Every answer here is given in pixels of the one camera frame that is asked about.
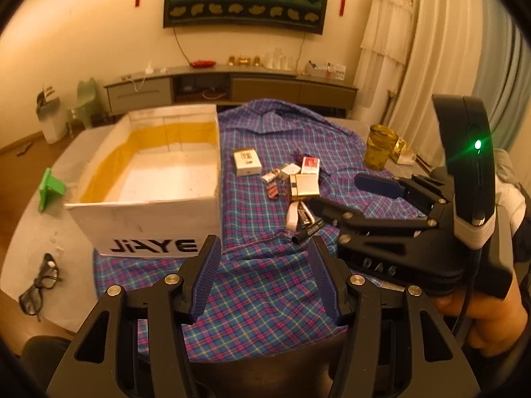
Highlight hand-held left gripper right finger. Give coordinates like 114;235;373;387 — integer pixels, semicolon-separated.
307;235;482;398

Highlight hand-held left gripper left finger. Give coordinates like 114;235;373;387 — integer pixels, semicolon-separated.
47;234;222;398

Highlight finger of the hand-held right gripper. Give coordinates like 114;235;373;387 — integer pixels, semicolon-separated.
354;173;451;216
307;197;436;237

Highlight black marker pen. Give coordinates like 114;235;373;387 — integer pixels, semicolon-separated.
291;220;326;244

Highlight gold box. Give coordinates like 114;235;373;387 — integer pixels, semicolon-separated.
289;173;321;197

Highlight pale pink stapler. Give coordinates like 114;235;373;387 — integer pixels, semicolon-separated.
286;201;318;231

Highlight white cardboard box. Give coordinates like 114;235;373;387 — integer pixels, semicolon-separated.
64;103;222;258

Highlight white and gold cigarette pack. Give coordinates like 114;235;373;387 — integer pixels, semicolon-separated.
233;149;262;177

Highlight person's right hand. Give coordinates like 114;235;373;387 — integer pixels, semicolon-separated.
431;274;527;357

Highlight amber glass cup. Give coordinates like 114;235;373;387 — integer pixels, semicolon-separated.
364;124;399;170

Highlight gold foil packet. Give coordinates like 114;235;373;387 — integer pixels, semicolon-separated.
390;137;417;166

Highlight plaid shirt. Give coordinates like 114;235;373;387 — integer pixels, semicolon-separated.
93;99;432;359

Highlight white tray of small packets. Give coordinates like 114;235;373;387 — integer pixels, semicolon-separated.
306;60;347;80

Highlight pale window curtain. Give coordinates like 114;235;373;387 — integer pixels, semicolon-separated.
388;0;523;175

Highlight white lace appliance cover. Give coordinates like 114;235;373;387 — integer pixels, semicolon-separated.
353;0;416;121

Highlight grey TV cabinet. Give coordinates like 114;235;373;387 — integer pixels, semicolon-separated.
104;65;358;117

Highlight yellow plastic box liner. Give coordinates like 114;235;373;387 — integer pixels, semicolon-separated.
79;122;220;204

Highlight cluster of clear glasses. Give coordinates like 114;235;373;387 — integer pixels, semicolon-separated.
265;50;297;70

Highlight green phone stand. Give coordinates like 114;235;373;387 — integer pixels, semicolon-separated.
38;168;67;212

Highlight black eyeglasses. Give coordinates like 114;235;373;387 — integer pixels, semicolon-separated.
19;253;61;322

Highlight white trash bin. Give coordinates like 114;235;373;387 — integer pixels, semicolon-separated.
35;85;68;144

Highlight pale green chair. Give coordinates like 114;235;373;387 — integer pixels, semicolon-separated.
67;77;100;137

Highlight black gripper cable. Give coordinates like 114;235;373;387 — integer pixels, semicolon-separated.
452;216;484;341

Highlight dark wall tapestry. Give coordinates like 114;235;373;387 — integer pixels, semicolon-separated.
163;0;334;34

